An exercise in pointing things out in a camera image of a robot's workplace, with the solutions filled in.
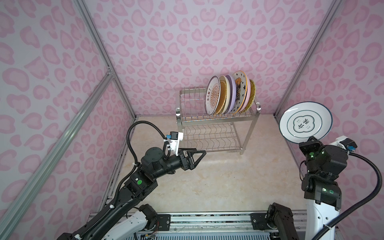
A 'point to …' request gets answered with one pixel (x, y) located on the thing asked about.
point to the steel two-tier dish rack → (224, 132)
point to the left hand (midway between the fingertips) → (201, 151)
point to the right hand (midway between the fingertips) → (310, 133)
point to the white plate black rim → (301, 120)
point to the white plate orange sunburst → (212, 95)
